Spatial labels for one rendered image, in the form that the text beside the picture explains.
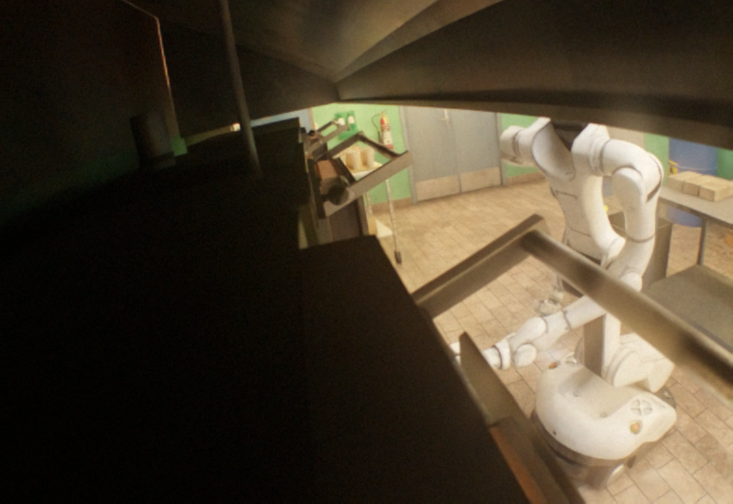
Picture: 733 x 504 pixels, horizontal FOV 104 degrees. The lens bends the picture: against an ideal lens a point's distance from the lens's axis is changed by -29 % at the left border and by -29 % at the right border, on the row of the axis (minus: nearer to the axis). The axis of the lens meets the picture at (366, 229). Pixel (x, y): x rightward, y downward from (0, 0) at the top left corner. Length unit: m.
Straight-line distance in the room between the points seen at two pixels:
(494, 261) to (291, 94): 2.66
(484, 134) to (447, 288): 5.21
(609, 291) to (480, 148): 5.28
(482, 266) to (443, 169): 5.01
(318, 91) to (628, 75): 2.70
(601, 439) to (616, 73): 1.38
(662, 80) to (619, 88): 0.06
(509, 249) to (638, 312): 0.17
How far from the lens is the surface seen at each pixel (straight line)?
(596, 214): 1.15
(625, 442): 1.63
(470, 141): 5.50
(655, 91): 0.38
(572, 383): 1.81
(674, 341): 0.28
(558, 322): 1.10
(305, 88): 2.98
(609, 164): 0.94
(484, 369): 0.35
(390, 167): 0.91
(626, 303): 0.31
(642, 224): 0.99
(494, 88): 0.63
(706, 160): 4.35
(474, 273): 0.41
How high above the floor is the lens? 1.55
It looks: 19 degrees down
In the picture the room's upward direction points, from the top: 10 degrees counter-clockwise
